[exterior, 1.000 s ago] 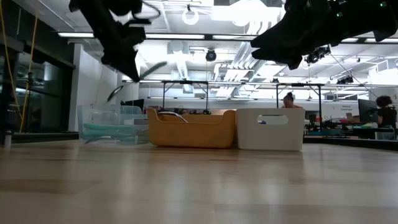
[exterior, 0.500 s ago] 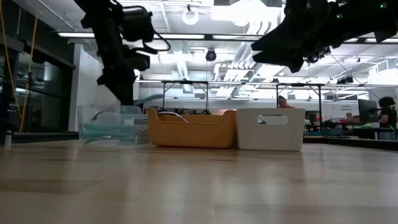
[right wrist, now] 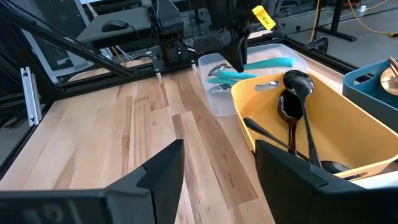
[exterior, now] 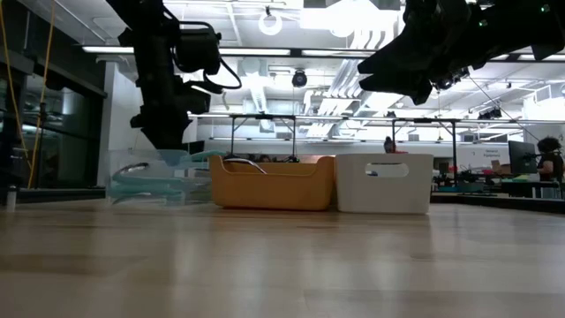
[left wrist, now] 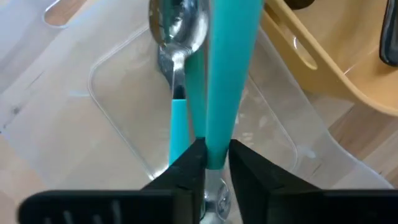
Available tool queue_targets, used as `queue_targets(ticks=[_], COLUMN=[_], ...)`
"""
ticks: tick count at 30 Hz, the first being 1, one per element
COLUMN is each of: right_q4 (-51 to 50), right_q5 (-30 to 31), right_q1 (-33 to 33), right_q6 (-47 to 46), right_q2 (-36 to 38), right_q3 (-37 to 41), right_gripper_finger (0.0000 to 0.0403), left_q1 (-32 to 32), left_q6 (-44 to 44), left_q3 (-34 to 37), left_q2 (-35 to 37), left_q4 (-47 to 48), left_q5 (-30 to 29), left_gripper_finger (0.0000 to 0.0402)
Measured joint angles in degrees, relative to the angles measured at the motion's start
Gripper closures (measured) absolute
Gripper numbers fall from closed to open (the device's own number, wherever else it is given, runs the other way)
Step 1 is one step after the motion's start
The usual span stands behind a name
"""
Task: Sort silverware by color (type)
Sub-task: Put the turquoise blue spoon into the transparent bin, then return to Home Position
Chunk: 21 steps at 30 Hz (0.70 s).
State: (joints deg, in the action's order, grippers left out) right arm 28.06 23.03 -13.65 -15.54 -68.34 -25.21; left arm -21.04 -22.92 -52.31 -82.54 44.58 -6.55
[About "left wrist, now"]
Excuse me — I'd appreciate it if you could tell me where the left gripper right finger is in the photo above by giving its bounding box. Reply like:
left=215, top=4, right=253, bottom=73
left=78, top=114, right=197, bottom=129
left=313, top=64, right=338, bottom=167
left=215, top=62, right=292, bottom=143
left=228, top=139, right=324, bottom=224

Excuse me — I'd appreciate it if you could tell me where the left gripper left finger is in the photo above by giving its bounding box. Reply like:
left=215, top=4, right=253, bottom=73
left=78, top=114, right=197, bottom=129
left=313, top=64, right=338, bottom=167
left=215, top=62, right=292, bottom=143
left=141, top=138, right=208, bottom=224

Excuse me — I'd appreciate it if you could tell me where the teal-handled silver spoon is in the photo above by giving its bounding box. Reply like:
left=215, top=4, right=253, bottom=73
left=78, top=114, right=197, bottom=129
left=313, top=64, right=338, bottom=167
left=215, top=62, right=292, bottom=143
left=203, top=0, right=265, bottom=222
left=148, top=0, right=210, bottom=166
left=185, top=48, right=208, bottom=140

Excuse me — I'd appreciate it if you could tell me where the orange plastic bin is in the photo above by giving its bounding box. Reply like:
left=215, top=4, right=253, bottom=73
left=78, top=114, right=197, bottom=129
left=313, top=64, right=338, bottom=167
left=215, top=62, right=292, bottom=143
left=260, top=0, right=398, bottom=118

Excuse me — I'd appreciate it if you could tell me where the clear plastic bin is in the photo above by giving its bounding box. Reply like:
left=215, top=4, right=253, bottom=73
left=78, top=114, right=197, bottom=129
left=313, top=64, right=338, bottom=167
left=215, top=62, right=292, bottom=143
left=0, top=0, right=394, bottom=191

